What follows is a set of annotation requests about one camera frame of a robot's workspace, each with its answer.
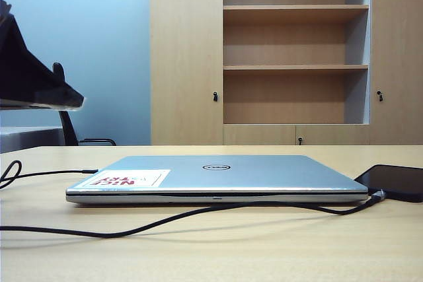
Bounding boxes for light wooden cabinet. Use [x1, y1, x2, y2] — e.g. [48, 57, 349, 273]
[149, 0, 423, 146]

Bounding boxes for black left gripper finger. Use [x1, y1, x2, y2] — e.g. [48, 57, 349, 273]
[0, 14, 85, 110]
[0, 98, 82, 112]

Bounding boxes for grey low furniture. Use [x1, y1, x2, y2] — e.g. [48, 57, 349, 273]
[0, 125, 65, 155]

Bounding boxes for wooden cabinet shelf board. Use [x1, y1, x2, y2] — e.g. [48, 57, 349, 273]
[223, 64, 369, 71]
[223, 3, 370, 11]

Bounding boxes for black smartphone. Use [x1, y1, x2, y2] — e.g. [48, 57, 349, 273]
[354, 164, 423, 203]

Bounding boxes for black office chair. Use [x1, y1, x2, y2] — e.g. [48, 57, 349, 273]
[52, 62, 118, 146]

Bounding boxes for silver Dell laptop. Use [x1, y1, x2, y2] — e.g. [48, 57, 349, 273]
[65, 155, 369, 204]

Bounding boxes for white sticker red lettering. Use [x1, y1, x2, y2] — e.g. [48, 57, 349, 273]
[81, 168, 171, 188]

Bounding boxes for black charging cable silver plugs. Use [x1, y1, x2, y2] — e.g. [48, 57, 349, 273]
[0, 159, 387, 238]

